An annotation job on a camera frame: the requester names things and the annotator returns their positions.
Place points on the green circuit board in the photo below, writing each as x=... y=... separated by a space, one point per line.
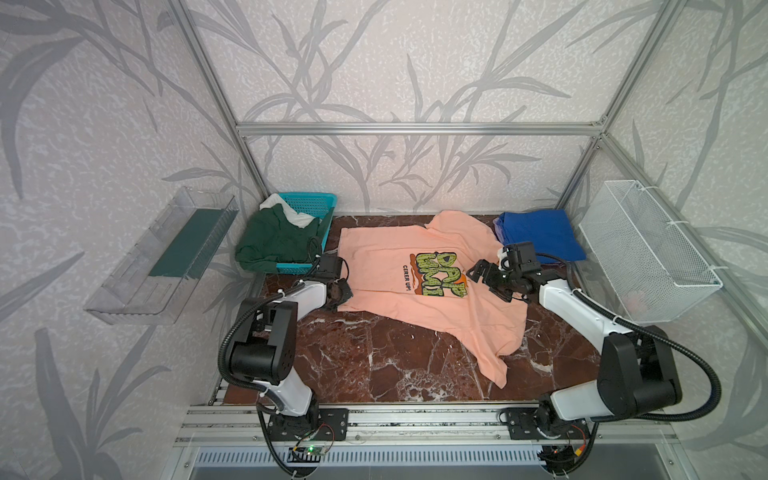
x=312 y=453

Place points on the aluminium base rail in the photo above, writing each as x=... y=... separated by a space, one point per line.
x=412 y=434

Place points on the teal plastic laundry basket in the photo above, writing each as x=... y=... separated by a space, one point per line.
x=320 y=206

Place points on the white wire mesh basket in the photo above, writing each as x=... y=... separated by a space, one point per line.
x=653 y=267

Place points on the dark green t-shirt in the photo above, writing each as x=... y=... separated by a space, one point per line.
x=268 y=239

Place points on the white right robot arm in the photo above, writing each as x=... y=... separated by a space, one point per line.
x=637 y=373

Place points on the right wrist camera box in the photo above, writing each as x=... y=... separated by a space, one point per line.
x=520 y=258

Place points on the pink graphic t-shirt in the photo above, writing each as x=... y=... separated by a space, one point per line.
x=418 y=275

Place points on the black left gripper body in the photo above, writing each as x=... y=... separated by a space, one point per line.
x=339 y=291

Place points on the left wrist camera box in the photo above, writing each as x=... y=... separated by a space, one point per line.
x=327 y=268

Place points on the purple folded t-shirt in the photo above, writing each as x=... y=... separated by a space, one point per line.
x=498 y=230

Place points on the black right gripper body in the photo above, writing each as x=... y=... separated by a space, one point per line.
x=493 y=274

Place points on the clear plastic wall shelf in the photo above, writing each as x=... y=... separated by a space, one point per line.
x=155 y=280

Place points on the blue folded t-shirt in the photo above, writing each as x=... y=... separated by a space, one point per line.
x=549 y=230

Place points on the white t-shirt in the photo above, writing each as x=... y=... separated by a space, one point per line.
x=298 y=219

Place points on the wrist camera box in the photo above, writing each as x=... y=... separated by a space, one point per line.
x=520 y=258
x=327 y=268

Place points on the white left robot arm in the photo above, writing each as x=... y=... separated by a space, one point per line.
x=259 y=350

